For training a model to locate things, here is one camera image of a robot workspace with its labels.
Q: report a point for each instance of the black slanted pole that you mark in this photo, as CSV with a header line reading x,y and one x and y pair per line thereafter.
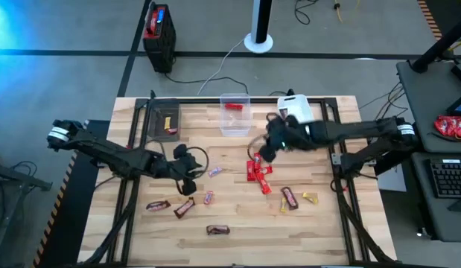
x,y
438,46

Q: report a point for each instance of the white plastic bin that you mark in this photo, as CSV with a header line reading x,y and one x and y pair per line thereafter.
x,y
299,106

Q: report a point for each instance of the brown Snickers candy bar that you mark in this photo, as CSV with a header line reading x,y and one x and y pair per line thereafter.
x,y
158,205
217,229
184,207
289,197
283,111

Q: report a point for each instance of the white black pole stand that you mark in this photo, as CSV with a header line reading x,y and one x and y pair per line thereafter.
x,y
258,41

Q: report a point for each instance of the grey side desk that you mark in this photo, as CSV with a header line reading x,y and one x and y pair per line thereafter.
x,y
431,111

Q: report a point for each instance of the black keyboard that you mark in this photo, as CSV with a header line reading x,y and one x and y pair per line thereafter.
x,y
450,178

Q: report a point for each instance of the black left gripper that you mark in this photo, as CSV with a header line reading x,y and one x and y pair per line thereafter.
x,y
174,167

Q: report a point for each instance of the black red equipment case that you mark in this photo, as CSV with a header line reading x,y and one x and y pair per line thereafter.
x,y
159,48

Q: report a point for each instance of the red candy bag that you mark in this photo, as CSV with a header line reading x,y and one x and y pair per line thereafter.
x,y
451,126

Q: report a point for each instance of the black aluminium table frame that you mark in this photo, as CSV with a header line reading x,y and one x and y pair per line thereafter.
x,y
252,100

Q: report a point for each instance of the small yellow candy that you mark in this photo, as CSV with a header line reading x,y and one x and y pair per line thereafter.
x,y
283,204
167,123
310,198

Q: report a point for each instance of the grey plastic bin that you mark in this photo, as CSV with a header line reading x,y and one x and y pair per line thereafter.
x,y
157,119

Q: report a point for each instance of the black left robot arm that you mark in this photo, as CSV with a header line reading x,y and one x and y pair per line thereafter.
x,y
103,152

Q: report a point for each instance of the clear plastic bin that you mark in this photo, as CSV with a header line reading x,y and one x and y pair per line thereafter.
x,y
235,121

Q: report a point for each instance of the black floor stand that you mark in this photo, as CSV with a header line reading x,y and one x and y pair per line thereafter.
x,y
18,178

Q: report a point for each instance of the black hazard-striped base plate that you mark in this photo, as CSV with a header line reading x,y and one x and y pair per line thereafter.
x,y
70,208

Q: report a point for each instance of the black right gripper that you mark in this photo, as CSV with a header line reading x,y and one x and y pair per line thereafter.
x,y
289,136

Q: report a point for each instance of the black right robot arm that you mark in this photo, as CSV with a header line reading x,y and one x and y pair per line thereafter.
x,y
364,128

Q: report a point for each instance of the dark tablet screen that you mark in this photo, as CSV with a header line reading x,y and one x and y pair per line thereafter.
x,y
460,108

